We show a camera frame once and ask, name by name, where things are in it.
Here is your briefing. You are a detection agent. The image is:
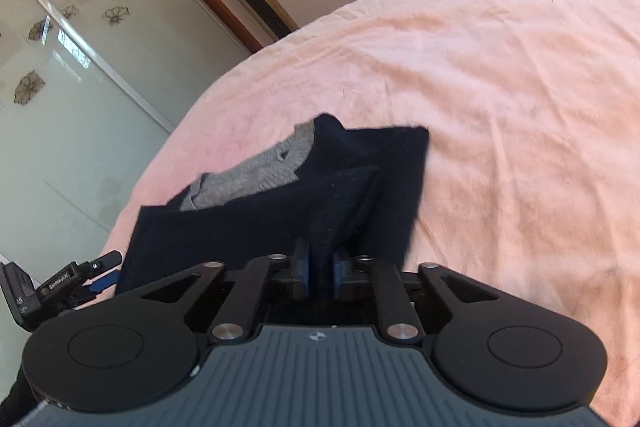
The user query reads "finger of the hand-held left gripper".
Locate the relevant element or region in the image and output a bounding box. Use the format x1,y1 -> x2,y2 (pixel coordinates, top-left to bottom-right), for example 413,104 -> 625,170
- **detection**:
90,251 -> 124,272
89,271 -> 122,294

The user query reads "pink bed sheet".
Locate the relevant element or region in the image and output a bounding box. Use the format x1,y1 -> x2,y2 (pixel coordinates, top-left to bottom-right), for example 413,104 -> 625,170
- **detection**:
107,0 -> 640,427

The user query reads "flower-patterned glass wardrobe door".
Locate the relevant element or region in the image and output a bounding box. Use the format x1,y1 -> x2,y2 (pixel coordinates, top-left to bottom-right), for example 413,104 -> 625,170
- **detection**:
0,0 -> 251,358

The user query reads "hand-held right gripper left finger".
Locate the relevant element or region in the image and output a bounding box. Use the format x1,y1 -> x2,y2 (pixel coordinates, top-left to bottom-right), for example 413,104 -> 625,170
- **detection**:
140,238 -> 313,345

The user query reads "grey knit sweater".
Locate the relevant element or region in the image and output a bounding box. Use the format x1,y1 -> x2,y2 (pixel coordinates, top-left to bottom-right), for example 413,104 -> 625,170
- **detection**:
179,123 -> 317,212

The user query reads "navy blue garment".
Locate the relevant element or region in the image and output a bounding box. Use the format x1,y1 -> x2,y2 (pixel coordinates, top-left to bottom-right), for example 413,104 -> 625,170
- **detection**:
116,113 -> 431,303

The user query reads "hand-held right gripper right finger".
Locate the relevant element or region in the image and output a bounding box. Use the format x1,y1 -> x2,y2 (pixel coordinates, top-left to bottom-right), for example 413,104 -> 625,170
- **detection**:
330,248 -> 501,344

